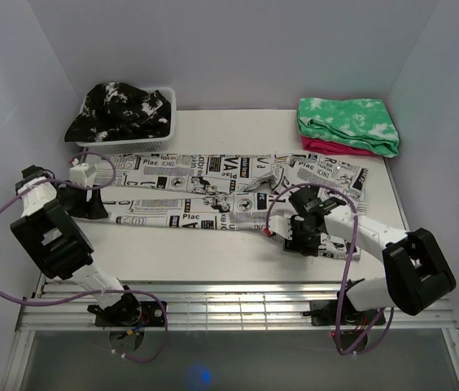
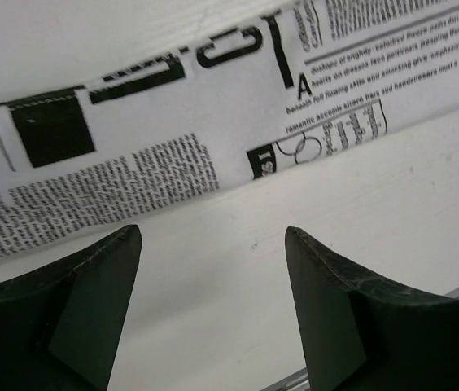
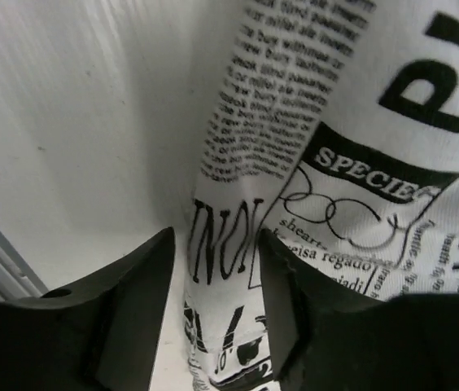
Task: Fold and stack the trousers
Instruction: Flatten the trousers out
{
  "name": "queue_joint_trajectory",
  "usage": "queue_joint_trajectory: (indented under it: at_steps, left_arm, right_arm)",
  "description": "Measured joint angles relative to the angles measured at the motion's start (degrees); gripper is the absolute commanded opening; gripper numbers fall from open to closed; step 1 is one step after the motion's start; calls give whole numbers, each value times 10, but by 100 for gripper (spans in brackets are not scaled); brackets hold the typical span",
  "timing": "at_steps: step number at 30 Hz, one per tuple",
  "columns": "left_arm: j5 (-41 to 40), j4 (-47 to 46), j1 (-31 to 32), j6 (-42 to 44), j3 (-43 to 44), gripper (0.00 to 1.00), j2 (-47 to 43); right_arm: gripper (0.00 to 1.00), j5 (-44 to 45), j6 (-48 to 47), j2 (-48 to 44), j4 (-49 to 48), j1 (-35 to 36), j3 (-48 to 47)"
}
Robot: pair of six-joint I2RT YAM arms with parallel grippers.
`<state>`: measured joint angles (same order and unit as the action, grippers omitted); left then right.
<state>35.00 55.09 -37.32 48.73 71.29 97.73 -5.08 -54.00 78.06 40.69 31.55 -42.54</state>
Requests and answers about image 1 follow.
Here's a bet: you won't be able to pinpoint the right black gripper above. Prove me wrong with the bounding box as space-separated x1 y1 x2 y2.
283 217 321 257

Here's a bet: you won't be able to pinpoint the newspaper print trousers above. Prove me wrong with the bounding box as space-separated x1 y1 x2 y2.
89 152 370 261

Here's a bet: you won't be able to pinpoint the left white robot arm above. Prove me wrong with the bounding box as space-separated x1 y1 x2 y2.
11 164 142 326

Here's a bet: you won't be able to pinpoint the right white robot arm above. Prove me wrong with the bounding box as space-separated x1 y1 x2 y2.
286 187 457 323

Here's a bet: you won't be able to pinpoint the pink folded trousers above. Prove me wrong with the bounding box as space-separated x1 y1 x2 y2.
301 136 376 156

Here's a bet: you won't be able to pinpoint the green white folded trousers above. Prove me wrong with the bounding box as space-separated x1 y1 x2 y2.
296 98 400 158

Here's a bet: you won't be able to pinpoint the white plastic basket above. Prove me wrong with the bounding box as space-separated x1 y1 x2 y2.
76 86 177 155

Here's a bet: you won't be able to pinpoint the black white patterned garment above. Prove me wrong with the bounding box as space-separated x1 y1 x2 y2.
64 82 172 143

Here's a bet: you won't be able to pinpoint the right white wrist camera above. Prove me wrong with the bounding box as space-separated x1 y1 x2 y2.
264 215 293 240

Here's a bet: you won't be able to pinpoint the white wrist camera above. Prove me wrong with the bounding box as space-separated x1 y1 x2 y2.
264 215 293 240
69 163 97 187

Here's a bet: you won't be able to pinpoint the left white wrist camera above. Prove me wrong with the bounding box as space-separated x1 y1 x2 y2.
69 163 97 187

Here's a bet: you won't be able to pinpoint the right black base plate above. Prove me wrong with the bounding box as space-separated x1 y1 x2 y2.
302 299 378 327

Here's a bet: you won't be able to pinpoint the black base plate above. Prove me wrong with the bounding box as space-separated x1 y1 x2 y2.
87 301 164 328
302 299 378 327

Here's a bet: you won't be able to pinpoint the aluminium rail frame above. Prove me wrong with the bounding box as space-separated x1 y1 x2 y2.
1 146 459 391

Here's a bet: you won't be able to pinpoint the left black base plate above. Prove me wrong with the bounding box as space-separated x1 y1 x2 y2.
87 301 164 328

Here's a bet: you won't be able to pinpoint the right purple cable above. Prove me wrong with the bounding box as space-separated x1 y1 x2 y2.
264 182 396 356

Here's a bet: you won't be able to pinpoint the purple cable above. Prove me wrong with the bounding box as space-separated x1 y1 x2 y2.
0 152 170 364
264 182 396 356

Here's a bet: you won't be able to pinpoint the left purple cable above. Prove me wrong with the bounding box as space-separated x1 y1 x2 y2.
0 152 170 364

